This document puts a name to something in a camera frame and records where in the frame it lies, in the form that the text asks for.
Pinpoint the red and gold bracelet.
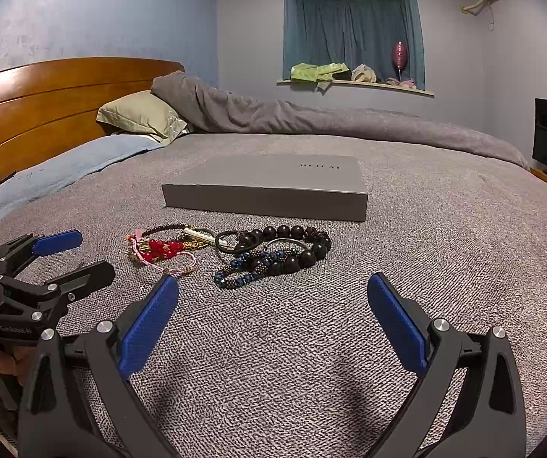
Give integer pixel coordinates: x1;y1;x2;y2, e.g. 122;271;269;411
127;235;210;266

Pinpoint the pink tassel cord bracelet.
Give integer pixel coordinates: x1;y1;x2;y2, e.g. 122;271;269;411
125;231;201;278

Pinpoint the white bar bracelet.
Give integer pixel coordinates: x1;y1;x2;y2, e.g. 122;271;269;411
181;226;217;242

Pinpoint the black cord bracelet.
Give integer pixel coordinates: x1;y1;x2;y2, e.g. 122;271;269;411
213;228;251;256

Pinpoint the blue bead bracelet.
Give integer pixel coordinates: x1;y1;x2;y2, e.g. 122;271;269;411
212;249;299;290

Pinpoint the large black bead bracelet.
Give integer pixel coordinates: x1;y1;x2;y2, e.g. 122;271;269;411
234;224;333;276

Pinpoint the silver bangle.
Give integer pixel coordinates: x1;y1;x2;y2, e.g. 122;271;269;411
259;238;310;256

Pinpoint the light blue pillow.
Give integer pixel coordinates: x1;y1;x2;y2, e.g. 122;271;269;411
0;134;163;221

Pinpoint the wooden headboard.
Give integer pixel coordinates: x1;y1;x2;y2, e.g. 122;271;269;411
0;57;184;181

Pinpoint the olive green pillow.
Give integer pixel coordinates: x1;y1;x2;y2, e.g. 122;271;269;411
96;90;194;146

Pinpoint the grey duvet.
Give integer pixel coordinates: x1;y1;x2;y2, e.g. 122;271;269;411
151;71;529;169

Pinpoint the grey flat box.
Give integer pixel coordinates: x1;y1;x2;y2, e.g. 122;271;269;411
162;154;368;222

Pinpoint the green cloth on sill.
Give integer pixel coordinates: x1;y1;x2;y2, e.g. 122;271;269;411
290;63;349;91

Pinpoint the wooden window sill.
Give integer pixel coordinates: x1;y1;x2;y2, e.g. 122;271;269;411
277;80;435;98

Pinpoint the beige cloth on sill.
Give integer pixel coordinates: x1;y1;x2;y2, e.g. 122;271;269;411
351;64;377;84

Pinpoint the teal curtain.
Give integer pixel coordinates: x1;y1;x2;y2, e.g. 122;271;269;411
282;0;426;90

